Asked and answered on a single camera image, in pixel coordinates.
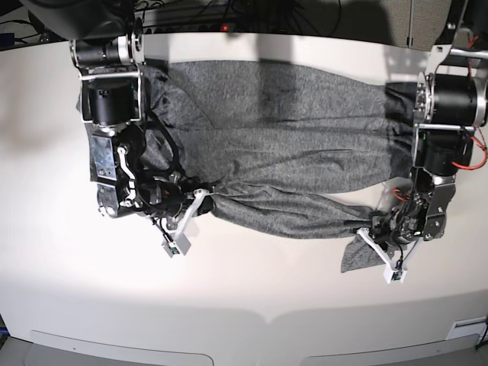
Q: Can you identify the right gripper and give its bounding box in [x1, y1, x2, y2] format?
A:
[140, 173, 214, 230]

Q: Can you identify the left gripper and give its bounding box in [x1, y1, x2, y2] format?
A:
[369, 209, 422, 259]

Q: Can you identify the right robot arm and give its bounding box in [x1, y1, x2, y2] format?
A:
[25, 1, 213, 230]

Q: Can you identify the white label sticker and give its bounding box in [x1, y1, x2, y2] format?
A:
[446, 316, 487, 341]

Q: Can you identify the power strip with red light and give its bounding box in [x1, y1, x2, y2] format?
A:
[140, 11, 294, 34]

